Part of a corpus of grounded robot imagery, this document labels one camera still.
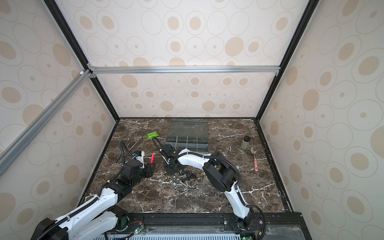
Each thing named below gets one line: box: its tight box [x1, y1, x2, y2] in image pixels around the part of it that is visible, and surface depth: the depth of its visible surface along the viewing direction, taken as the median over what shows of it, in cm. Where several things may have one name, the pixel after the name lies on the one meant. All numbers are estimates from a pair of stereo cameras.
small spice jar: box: [240, 135, 251, 151], surface depth 102 cm
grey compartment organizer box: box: [165, 118, 209, 154], surface depth 115 cm
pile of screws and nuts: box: [169, 174, 193, 195], surface depth 88 cm
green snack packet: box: [146, 131, 159, 140], surface depth 111 cm
